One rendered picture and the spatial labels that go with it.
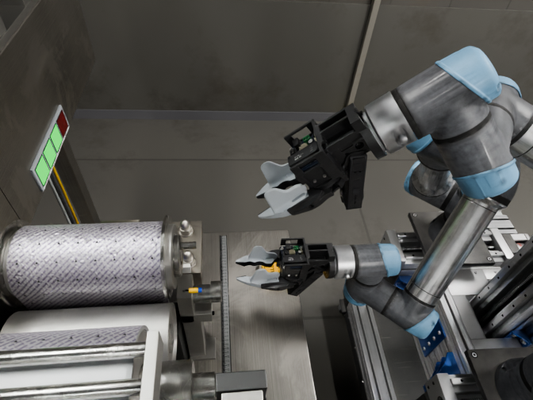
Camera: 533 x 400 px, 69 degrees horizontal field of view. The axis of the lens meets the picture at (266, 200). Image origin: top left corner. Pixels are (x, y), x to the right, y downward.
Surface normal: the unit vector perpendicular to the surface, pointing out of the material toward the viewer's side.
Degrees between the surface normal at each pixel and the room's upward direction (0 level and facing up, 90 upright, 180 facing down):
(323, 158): 90
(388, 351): 0
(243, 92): 90
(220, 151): 0
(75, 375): 0
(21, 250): 19
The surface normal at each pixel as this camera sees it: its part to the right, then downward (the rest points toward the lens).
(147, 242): 0.08, -0.48
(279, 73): 0.07, 0.74
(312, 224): 0.07, -0.67
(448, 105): -0.17, 0.52
